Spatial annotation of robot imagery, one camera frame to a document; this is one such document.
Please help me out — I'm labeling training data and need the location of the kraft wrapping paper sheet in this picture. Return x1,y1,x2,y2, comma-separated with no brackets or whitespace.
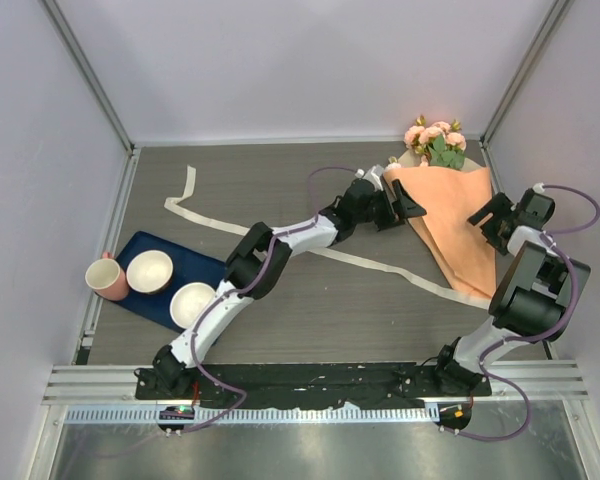
384,152,496,305

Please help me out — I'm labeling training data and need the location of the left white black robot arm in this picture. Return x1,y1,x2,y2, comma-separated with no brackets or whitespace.
152,178,427,400

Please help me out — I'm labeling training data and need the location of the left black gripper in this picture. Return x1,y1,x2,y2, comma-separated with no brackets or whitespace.
354,182,426,233

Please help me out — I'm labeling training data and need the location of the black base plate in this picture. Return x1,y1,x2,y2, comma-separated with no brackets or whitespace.
134,362,492,410

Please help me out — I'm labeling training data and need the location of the pink cup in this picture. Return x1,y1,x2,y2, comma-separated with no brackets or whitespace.
85,252,130,302

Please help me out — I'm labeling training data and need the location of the cream ribbon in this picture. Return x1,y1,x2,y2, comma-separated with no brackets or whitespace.
164,165,491,310

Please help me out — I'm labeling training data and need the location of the brown rimmed cream bowl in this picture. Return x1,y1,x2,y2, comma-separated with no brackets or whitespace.
126,250,174,294

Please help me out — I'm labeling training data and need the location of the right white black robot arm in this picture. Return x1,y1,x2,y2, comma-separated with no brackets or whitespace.
431,183,600,395

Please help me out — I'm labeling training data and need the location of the slotted white cable duct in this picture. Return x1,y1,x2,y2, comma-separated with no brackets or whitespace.
64,403,439,425

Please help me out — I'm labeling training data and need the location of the white bowl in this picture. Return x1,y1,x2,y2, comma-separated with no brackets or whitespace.
169,282,215,330

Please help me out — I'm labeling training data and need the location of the dark blue tray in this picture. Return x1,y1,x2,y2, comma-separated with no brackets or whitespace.
114,231,225,333

